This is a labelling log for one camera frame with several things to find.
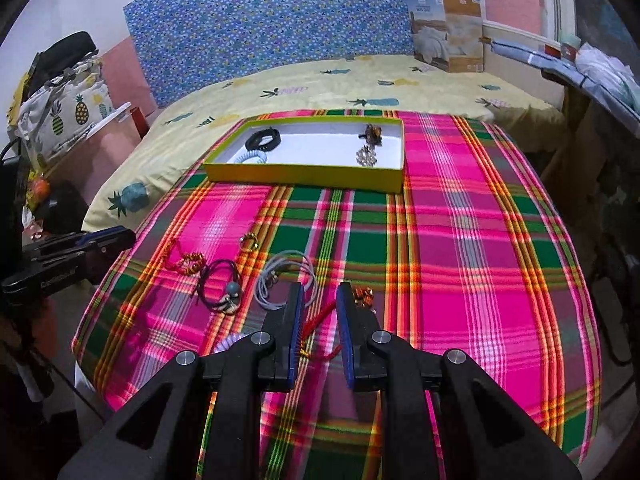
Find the cardboard bedding package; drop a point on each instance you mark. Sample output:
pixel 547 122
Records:
pixel 450 32

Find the white plastic bag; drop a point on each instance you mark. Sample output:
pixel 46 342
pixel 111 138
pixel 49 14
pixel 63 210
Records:
pixel 602 67

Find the brown hair clip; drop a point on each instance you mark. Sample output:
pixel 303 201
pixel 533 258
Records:
pixel 371 135

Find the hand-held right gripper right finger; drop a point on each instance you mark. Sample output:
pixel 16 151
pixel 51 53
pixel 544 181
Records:
pixel 345 336

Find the orange bead earring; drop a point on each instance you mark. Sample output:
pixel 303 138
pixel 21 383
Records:
pixel 364 296

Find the pineapple print fabric bag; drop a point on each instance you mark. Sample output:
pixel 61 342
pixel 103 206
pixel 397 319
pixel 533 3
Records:
pixel 60 107

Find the yellow cardboard box tray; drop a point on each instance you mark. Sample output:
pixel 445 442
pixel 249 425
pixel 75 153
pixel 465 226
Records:
pixel 310 172

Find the pink green plaid blanket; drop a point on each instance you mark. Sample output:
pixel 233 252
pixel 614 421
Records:
pixel 475 260

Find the yellow pineapple print bed sheet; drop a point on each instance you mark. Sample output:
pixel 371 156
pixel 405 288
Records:
pixel 320 87

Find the blue floral headboard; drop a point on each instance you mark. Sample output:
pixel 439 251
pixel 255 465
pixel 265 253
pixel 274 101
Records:
pixel 280 25

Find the blue plaid cloth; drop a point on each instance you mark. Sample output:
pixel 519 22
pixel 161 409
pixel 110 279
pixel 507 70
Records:
pixel 545 57

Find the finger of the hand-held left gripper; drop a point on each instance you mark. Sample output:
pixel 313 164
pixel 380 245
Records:
pixel 107 234
pixel 115 252

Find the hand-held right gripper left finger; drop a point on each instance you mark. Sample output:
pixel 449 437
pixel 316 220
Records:
pixel 296 336

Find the silver brooch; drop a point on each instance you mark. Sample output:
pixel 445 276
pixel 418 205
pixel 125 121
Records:
pixel 366 156

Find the black bag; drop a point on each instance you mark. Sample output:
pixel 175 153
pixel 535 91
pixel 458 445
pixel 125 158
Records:
pixel 62 57

